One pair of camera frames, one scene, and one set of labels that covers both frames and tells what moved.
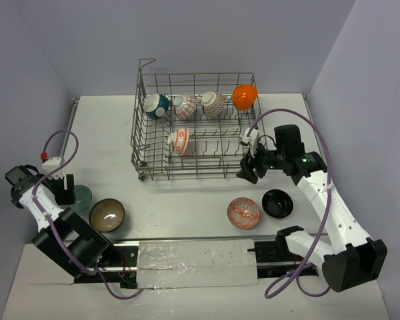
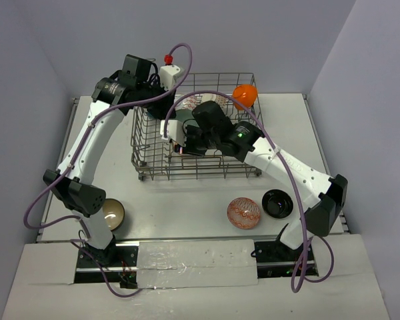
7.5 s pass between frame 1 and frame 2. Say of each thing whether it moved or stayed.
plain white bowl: stayed
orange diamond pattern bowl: stayed
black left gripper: moved
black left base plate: stayed
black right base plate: stayed
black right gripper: moved
